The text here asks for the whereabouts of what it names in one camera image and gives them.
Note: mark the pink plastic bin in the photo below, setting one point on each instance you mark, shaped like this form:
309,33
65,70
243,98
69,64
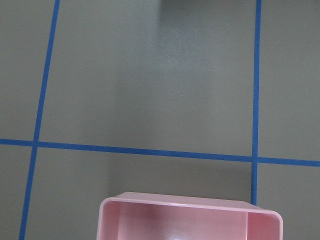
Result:
147,216

